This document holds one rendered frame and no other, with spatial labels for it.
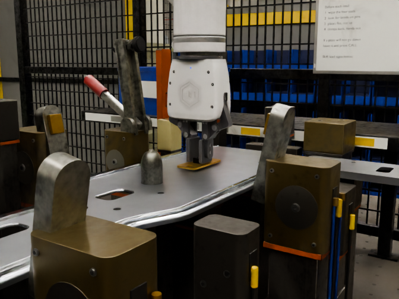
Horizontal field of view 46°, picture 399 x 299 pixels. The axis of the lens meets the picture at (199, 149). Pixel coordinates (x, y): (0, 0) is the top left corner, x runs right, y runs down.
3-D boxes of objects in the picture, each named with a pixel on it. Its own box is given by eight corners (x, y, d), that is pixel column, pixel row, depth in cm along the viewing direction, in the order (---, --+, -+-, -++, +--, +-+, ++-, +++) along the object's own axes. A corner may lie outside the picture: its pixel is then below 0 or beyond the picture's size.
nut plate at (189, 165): (194, 170, 75) (194, 162, 75) (175, 167, 77) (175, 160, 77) (221, 161, 82) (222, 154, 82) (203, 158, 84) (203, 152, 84)
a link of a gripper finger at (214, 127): (198, 123, 77) (198, 164, 78) (214, 124, 75) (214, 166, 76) (208, 121, 79) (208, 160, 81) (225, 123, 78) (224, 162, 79)
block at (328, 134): (334, 301, 95) (344, 123, 88) (297, 290, 99) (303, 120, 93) (346, 285, 102) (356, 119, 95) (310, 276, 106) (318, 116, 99)
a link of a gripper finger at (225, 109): (208, 79, 75) (189, 104, 78) (239, 113, 73) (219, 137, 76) (212, 78, 76) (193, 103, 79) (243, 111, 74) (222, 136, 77)
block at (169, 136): (173, 298, 96) (170, 120, 90) (159, 293, 98) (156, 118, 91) (183, 290, 99) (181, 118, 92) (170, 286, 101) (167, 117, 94)
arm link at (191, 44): (160, 37, 75) (161, 56, 76) (206, 35, 70) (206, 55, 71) (190, 38, 82) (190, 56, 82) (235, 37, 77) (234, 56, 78)
